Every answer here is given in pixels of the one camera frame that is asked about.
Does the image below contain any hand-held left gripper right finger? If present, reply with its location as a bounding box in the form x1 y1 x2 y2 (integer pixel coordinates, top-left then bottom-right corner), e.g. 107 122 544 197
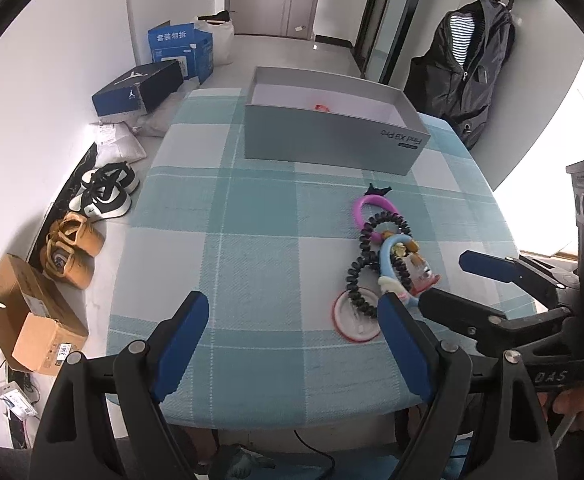
377 291 558 480

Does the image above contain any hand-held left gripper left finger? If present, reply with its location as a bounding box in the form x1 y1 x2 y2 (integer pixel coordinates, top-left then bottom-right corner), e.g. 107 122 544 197
32 290 210 480

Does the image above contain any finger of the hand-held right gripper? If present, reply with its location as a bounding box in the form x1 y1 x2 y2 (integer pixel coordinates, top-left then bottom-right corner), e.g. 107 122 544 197
459 250 580 311
418 287 573 358

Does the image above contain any red rimmed clear bangle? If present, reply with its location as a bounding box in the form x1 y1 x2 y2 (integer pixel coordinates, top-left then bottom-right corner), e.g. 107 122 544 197
333 287 388 345

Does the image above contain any black spiral hair tie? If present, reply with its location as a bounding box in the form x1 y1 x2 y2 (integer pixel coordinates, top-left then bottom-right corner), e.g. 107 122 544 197
346 240 381 319
359 213 412 246

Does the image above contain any blue charm bracelet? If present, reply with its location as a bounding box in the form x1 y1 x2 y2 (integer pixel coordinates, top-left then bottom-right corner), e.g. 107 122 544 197
378 233 443 307

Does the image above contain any purple bracelet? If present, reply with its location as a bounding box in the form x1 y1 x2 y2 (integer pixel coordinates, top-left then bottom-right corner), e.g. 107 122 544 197
353 195 398 229

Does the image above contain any grey cardboard box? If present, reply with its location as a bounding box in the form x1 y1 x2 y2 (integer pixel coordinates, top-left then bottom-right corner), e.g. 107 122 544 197
243 66 431 177

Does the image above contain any teal checked tablecloth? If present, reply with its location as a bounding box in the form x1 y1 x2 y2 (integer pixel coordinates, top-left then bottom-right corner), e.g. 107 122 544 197
106 87 538 431

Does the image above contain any brown shoe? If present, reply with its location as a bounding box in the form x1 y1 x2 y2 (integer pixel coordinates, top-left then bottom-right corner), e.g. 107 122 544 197
39 236 96 290
47 212 106 257

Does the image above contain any brown cardboard box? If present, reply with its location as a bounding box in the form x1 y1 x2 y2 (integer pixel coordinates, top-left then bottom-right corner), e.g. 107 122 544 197
0 253 89 376

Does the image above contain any black and white sneaker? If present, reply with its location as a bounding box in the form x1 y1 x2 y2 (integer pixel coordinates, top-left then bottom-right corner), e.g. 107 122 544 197
68 180 133 220
79 161 142 196

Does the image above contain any black backpack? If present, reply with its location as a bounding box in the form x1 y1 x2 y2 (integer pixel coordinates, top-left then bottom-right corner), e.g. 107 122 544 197
403 0 517 151

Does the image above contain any white parcel bag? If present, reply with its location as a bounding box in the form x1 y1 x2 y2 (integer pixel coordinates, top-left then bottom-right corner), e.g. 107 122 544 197
89 120 146 163

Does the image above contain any grey plastic bag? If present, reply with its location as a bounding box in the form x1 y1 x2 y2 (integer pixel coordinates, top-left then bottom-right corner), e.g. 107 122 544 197
132 95 189 137

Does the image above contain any dark blue shoe box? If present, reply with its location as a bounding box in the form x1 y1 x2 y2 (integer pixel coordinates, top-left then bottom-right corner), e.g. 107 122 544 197
92 59 185 117

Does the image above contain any dark framed glass door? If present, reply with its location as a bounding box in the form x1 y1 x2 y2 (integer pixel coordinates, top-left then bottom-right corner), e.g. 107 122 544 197
354 0 434 86

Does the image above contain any blue cardboard box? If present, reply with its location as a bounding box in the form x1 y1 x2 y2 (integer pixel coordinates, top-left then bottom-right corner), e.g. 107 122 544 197
147 20 215 84

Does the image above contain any white sack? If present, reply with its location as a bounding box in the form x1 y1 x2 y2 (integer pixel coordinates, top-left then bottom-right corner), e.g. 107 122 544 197
192 10 236 66

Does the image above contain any black cable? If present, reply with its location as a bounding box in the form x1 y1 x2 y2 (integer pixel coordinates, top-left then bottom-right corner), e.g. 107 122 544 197
292 429 336 480

